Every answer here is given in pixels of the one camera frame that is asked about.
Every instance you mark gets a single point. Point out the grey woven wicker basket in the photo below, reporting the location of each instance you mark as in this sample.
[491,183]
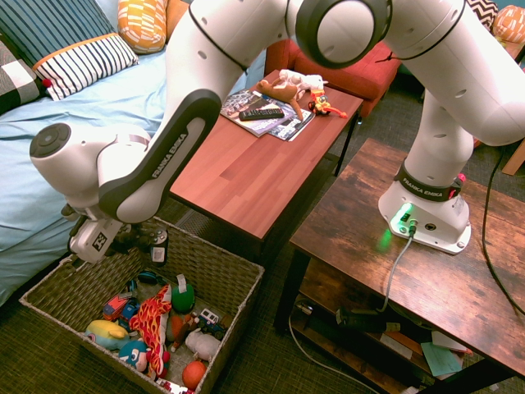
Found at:
[229,267]

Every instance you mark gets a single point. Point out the black Sony gamepad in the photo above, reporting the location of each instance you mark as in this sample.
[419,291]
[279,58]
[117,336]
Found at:
[158,242]

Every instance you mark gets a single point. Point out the orange toy vehicle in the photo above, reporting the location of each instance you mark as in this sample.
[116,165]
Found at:
[320,104]

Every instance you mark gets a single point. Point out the magazine with dark cover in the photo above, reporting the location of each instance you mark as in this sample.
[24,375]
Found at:
[293,125]

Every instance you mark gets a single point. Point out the light wooden furniture leg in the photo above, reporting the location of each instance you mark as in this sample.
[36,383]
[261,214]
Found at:
[516,158]

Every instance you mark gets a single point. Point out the plain orange pillow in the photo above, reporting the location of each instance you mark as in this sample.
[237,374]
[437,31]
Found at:
[176,16]

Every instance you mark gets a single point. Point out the reddish wooden side table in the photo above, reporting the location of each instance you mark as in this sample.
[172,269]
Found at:
[254,176]

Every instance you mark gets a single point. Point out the black green tool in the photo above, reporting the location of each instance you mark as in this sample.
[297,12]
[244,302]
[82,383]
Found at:
[365,319]

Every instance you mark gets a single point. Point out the orange white patterned pillow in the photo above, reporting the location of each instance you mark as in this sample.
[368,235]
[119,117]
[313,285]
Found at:
[141,24]
[510,24]

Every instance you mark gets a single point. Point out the black white checkered pillow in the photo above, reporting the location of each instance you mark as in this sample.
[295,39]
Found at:
[16,84]

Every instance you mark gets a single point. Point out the rustic dark wooden table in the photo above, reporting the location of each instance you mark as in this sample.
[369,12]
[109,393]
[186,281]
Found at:
[435,287]

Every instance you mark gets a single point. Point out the green plush with white tag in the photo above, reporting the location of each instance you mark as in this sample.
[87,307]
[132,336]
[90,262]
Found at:
[183,299]

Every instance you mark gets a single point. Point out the dark teal toy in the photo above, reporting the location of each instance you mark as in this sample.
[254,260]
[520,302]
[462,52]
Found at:
[147,277]

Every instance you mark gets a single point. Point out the blue red hero plush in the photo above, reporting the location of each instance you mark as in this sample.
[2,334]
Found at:
[134,356]

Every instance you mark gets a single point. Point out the brown plush animal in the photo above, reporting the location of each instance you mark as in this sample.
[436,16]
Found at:
[279,93]

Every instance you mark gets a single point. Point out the black white chevron pillow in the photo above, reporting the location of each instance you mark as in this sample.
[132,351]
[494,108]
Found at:
[484,12]

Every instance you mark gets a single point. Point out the black remote control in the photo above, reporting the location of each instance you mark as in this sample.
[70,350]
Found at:
[261,114]

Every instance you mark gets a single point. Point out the teal paper envelope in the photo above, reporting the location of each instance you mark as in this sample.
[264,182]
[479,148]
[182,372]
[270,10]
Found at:
[442,360]

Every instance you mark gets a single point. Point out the red armchair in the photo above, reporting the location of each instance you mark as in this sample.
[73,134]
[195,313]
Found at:
[352,76]

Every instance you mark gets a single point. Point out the red white toy car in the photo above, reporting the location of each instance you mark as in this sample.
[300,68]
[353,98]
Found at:
[172,386]

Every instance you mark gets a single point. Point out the dark blue striped pillow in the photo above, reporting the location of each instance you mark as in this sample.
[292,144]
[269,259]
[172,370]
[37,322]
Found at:
[53,24]

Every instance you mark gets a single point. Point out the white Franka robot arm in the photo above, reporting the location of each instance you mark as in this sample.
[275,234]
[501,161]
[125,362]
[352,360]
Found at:
[184,143]

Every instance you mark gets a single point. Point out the white blue toy truck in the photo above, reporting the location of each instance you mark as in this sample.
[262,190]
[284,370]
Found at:
[210,321]

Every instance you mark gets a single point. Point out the blue and orange toy box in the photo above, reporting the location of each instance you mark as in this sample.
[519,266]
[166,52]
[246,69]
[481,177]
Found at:
[130,312]

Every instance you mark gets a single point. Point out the orange ball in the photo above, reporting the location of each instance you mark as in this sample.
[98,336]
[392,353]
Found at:
[193,374]

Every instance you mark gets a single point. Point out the yellow plush toy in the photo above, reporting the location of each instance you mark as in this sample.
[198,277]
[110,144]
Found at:
[107,333]

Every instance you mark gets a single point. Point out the glossy magazine with city photo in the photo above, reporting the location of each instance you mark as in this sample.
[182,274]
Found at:
[250,123]

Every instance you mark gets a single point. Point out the orange flame pattern plush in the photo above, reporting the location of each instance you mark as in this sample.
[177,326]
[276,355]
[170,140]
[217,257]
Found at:
[156,324]

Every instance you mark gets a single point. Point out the white paper sheet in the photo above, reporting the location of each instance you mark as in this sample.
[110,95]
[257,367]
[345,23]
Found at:
[449,341]

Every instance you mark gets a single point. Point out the orange red toy car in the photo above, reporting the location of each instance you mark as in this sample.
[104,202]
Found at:
[115,305]

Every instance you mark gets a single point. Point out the brown orange knitted plush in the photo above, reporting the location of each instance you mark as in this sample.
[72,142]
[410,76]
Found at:
[180,328]

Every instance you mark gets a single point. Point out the white navy striped pillow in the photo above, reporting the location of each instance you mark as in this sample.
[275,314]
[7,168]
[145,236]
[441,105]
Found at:
[84,65]

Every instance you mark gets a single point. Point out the white pink plush animal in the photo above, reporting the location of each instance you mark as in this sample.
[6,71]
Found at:
[301,80]

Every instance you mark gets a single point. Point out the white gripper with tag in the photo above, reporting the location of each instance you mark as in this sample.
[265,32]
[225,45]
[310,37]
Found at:
[95,242]

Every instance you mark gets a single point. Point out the bed with light blue sheet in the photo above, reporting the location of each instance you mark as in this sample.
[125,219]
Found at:
[102,111]

